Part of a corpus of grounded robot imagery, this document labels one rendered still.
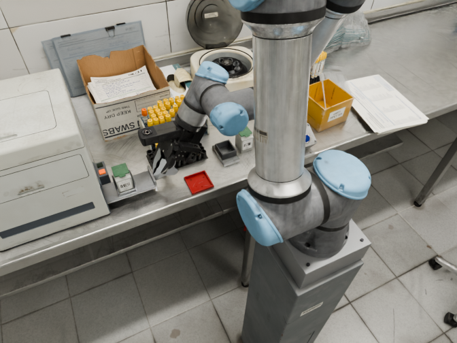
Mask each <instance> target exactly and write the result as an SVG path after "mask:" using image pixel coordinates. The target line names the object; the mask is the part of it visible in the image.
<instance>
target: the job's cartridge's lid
mask: <svg viewBox="0 0 457 343"><path fill-rule="evenodd" d="M111 169H112V171H113V174H114V177H115V178H116V177H118V176H119V177H120V178H121V177H124V176H126V175H125V174H129V170H128V167H127V166H126V163H123V164H119V165H116V166H113V167H111Z"/></svg>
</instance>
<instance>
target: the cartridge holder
mask: <svg viewBox="0 0 457 343"><path fill-rule="evenodd" d="M212 149H213V151H214V152H215V153H216V155H217V157H218V158H219V160H220V161H221V163H222V164H223V166H224V167H225V166H227V165H231V164H234V163H237V162H239V161H240V158H239V157H238V156H237V150H236V149H235V147H234V145H232V143H231V142H230V140H226V141H223V142H219V143H217V144H215V145H213V146H212Z"/></svg>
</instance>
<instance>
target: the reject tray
mask: <svg viewBox="0 0 457 343"><path fill-rule="evenodd" d="M184 180H185V182H186V183H187V185H188V188H189V189H190V192H191V193H192V194H193V195H194V194H196V193H200V192H202V191H205V190H207V189H211V188H214V185H213V183H212V181H211V180H210V178H209V176H208V175H207V173H206V171H205V170H203V171H200V172H197V173H195V174H191V175H189V176H185V177H184Z"/></svg>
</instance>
